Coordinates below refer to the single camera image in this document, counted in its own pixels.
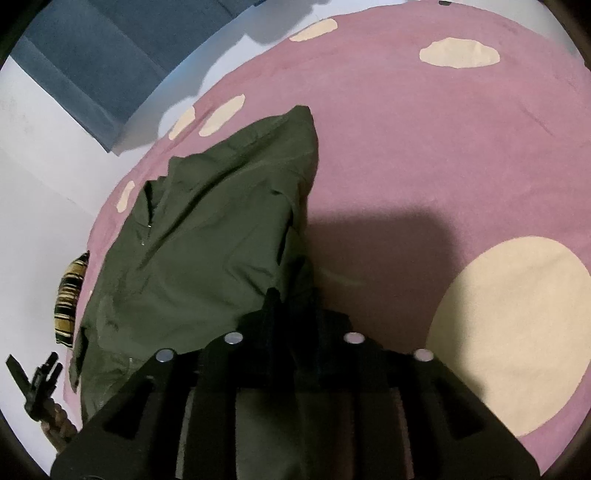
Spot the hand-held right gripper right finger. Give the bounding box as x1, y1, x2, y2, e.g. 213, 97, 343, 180
295, 290, 540, 480

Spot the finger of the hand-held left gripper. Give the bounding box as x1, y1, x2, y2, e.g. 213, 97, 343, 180
28, 352, 64, 411
6, 354, 37, 418

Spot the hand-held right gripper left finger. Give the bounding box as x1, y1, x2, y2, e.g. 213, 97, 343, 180
50, 287, 297, 480

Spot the olive green jacket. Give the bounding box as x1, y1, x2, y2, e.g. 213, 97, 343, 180
69, 105, 325, 480

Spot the yellow black striped cloth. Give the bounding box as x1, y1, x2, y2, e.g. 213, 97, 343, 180
54, 250, 91, 346

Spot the pink rug with cream spots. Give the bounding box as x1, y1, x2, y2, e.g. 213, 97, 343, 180
55, 11, 591, 444

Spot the blue sofa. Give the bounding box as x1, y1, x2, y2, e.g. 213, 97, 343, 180
11, 0, 259, 154

